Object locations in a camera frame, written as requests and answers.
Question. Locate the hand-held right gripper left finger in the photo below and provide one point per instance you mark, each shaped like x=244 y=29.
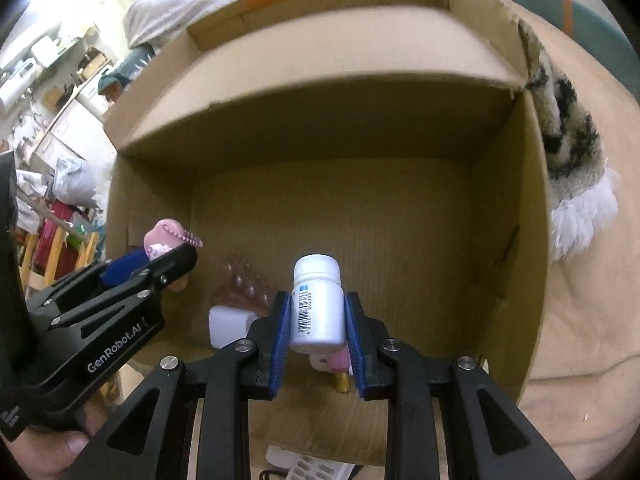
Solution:
x=280 y=340

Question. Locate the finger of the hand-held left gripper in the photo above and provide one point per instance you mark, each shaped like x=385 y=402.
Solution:
x=170 y=265
x=120 y=267

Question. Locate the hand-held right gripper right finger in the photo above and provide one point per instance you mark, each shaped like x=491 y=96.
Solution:
x=357 y=345

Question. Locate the pink sanitizer bottle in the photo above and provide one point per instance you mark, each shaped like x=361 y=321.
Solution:
x=339 y=360

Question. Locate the pink toy figure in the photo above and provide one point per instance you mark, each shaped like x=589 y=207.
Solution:
x=167 y=232

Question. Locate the white pill bottle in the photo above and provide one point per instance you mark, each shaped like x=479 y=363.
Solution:
x=317 y=310

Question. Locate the white charger adapter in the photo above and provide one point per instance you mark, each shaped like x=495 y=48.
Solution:
x=227 y=325

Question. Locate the clear brown plastic bottle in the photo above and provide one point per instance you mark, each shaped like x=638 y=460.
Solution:
x=245 y=285

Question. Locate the white air conditioner remote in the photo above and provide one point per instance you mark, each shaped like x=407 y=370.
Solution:
x=310 y=470

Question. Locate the brown cardboard box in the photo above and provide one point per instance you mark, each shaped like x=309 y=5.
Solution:
x=400 y=210

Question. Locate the person's left hand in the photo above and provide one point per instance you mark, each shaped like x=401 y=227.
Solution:
x=50 y=455

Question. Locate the wooden rack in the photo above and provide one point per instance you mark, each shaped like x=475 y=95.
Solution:
x=55 y=245

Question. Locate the grey plastic bag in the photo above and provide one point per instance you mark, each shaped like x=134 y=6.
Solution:
x=75 y=180

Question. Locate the white kitchen base cabinet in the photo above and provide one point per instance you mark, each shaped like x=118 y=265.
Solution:
x=65 y=130

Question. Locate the teal pillow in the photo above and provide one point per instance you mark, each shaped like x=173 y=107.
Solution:
x=132 y=60

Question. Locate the white water heater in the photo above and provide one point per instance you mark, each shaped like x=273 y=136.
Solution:
x=17 y=85

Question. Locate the white duvet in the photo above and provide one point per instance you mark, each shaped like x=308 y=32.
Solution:
x=175 y=5

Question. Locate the fuzzy patterned blanket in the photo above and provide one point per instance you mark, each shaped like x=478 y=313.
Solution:
x=570 y=135

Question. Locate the teal cushion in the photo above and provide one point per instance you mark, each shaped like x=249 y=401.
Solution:
x=595 y=25

